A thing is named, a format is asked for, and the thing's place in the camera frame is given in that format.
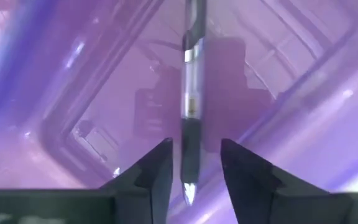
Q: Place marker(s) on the purple plastic box base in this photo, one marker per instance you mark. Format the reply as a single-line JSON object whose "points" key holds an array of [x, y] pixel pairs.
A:
{"points": [[104, 93]]}

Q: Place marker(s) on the black pen clear barrel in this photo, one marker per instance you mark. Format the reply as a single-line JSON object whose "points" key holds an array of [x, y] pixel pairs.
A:
{"points": [[193, 93]]}

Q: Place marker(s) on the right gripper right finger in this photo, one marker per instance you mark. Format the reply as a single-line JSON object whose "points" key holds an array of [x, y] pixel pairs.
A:
{"points": [[253, 193]]}

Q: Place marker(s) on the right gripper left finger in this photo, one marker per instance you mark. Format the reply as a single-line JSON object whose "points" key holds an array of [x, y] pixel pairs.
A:
{"points": [[154, 180]]}

